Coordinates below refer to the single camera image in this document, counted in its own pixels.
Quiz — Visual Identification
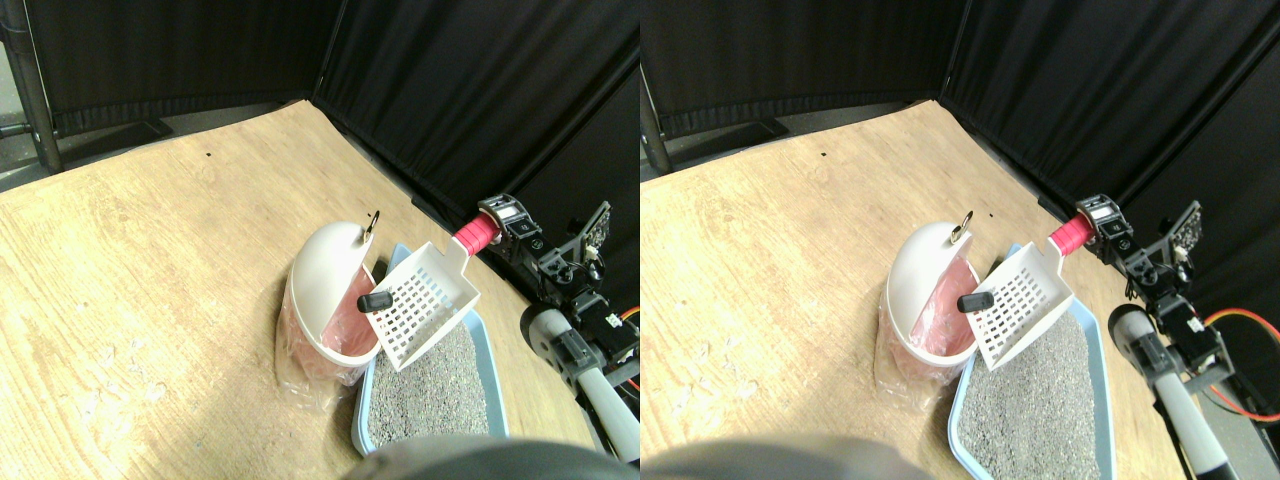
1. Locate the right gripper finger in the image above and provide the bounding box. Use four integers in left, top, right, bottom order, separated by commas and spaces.
1077, 194, 1129, 241
480, 193, 531, 239

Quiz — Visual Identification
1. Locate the grey curtain stand pole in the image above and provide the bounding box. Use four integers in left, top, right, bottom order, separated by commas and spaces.
640, 55, 674, 174
0, 0, 64, 174

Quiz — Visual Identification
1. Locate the white bin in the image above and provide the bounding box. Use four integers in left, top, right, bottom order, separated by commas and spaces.
273, 210, 389, 416
875, 210, 987, 416

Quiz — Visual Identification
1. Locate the blue litter tray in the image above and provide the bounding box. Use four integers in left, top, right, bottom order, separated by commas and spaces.
947, 243, 1118, 480
350, 243, 510, 461

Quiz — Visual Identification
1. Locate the black bracket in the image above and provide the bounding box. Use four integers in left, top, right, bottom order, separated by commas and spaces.
1148, 200, 1204, 296
553, 200, 614, 293

